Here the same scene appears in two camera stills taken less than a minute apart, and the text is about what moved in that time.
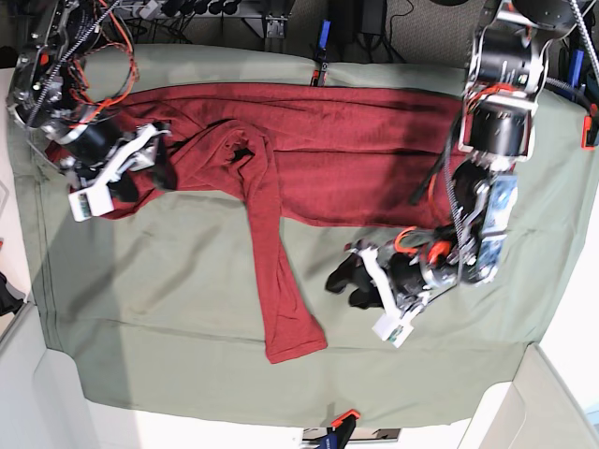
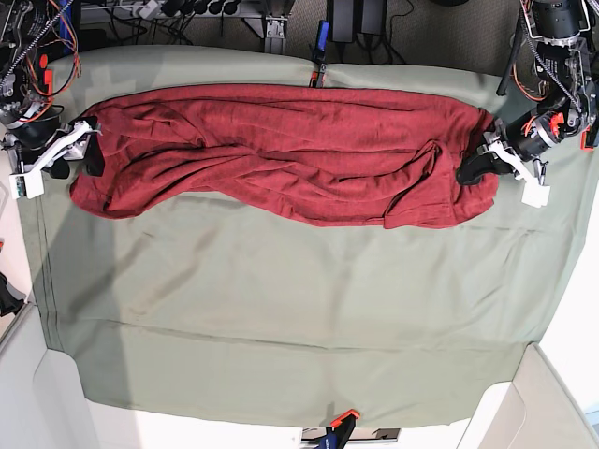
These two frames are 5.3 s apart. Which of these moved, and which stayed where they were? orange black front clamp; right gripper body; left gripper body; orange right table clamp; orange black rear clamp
Moved: left gripper body; right gripper body
Stayed: orange black front clamp; orange right table clamp; orange black rear clamp
